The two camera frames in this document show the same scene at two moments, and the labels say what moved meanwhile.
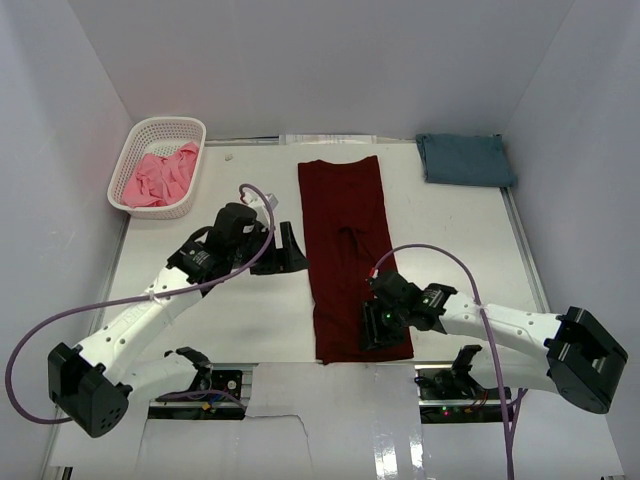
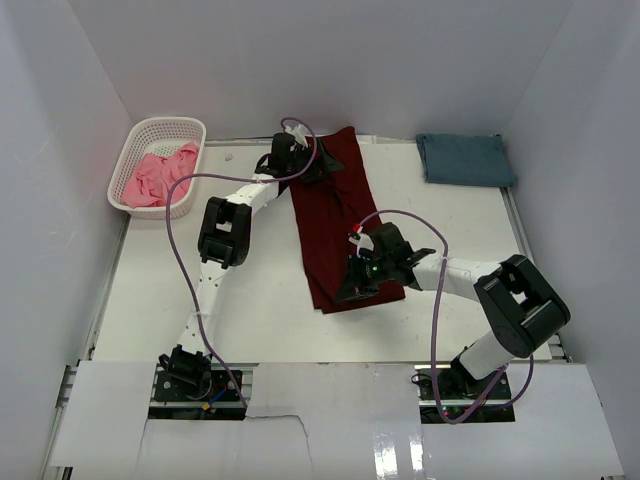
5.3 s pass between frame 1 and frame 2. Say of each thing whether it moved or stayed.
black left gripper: moved
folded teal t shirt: stayed
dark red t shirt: moved
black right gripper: moved
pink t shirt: stayed
